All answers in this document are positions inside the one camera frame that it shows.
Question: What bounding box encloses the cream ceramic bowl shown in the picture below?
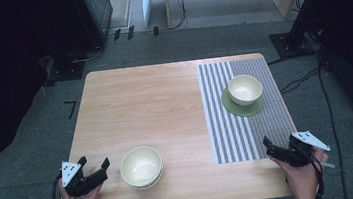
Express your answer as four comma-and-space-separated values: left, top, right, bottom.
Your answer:
226, 72, 266, 108
124, 164, 167, 193
117, 144, 166, 190

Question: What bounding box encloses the black floor equipment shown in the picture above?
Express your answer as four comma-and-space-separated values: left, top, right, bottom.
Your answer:
322, 45, 353, 117

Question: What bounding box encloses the black hanging cable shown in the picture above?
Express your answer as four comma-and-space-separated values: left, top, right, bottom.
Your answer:
166, 0, 190, 32

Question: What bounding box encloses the black metal stand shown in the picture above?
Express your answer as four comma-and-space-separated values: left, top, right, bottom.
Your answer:
37, 0, 110, 84
265, 0, 344, 61

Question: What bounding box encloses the long black floor cable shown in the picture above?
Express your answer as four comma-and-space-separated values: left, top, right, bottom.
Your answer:
314, 51, 350, 199

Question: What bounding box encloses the grey white striped placemat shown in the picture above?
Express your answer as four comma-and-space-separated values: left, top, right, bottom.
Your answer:
196, 54, 300, 166

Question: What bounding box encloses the light grey cable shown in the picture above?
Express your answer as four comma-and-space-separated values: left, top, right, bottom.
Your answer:
69, 45, 106, 65

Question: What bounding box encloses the short black floor cable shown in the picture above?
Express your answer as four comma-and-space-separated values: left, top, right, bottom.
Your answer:
266, 56, 287, 67

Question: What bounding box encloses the right hand-held gripper cable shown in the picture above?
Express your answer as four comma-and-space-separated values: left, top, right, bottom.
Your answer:
304, 143, 341, 199

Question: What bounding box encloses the person's right hand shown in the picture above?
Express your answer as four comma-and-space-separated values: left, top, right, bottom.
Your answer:
269, 146, 334, 199

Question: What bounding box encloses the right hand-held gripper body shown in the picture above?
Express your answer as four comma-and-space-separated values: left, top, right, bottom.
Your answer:
285, 127, 334, 169

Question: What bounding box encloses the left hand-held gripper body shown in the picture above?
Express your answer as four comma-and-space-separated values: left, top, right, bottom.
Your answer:
59, 158, 96, 199

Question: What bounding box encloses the green round coaster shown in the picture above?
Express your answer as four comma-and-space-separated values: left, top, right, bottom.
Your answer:
220, 83, 267, 120

